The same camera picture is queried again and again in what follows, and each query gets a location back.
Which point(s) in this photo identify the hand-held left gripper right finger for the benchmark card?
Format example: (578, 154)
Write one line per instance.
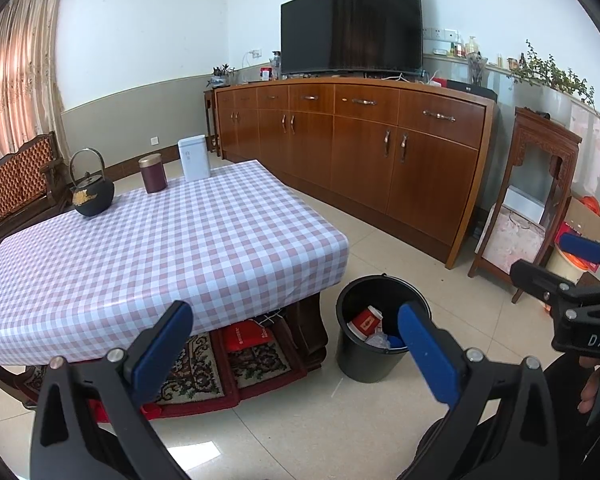
(427, 355)

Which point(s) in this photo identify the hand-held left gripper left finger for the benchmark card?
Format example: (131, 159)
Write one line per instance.
(162, 350)

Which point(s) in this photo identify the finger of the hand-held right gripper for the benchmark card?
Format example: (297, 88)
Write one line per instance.
(580, 247)
(535, 275)

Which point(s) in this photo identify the white plastic bag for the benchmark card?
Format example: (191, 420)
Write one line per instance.
(377, 340)

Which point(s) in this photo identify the black plastic bucket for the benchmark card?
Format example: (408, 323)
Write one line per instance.
(360, 365)

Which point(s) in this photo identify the red paper cup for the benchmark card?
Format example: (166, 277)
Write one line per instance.
(365, 322)

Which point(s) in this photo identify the person's right hand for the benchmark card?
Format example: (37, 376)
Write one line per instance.
(589, 385)

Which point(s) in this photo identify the cardboard box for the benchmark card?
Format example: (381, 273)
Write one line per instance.
(587, 225)

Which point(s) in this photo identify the beige bin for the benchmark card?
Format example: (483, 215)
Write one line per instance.
(562, 267)

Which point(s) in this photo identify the pink framed picture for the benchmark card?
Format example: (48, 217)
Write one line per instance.
(512, 240)

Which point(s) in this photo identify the patterned red rug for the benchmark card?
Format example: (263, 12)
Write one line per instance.
(200, 375)

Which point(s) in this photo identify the white board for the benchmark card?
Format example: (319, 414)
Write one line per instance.
(525, 202)

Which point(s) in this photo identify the red bag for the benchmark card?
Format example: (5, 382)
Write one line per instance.
(247, 335)

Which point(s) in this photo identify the checkered tablecloth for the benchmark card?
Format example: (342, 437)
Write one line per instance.
(155, 250)

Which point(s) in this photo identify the carved wooden stand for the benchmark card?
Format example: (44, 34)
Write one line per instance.
(545, 135)

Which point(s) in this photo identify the black iron teapot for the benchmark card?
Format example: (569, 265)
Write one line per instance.
(92, 197)

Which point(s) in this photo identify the maroon canister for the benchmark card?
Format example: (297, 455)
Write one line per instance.
(153, 177)

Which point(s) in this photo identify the green vine plant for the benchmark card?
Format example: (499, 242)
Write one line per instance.
(550, 75)

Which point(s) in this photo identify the black set-top box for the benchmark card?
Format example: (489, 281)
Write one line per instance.
(472, 90)

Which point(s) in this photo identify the white canister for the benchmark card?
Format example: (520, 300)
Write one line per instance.
(194, 160)

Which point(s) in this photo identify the glass vase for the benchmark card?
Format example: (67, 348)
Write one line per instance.
(477, 70)

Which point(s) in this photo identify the wooden sideboard cabinet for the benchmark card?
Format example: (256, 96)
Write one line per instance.
(355, 150)

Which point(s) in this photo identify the wooden bench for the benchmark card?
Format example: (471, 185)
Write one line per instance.
(20, 175)

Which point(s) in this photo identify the pump bottle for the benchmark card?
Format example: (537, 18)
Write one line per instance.
(472, 46)

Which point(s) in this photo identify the small potted plant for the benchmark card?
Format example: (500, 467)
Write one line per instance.
(221, 77)

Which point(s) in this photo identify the small red box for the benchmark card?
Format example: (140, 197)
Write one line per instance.
(266, 73)

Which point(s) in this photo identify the pink patterned curtain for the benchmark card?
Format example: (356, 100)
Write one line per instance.
(15, 85)

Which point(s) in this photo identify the black flat television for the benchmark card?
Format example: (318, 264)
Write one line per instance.
(350, 25)

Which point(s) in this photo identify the white wall socket strip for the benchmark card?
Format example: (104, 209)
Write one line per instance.
(440, 34)

